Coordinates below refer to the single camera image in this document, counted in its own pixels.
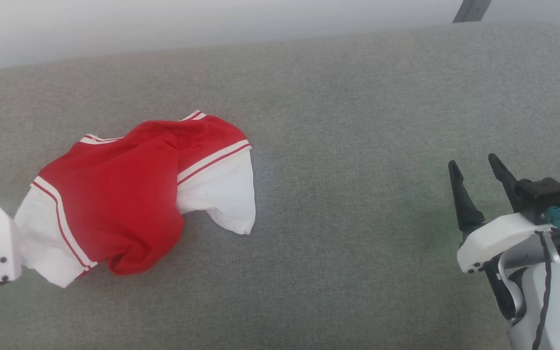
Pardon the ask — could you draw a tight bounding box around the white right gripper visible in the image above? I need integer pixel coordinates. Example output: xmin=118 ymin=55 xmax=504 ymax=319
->
xmin=448 ymin=153 xmax=554 ymax=274

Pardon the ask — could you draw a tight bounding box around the red and white garment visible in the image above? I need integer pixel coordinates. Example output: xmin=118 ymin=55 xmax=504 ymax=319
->
xmin=14 ymin=110 xmax=257 ymax=289

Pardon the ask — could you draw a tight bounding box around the grey fabric sofa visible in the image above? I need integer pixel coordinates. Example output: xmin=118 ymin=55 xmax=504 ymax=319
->
xmin=0 ymin=20 xmax=560 ymax=350

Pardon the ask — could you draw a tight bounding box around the black braided cable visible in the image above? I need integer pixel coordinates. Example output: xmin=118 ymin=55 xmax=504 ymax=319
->
xmin=532 ymin=231 xmax=554 ymax=350

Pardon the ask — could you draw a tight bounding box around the grey metal pole with bracket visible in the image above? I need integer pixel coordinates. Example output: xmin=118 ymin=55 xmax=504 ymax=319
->
xmin=453 ymin=0 xmax=492 ymax=24

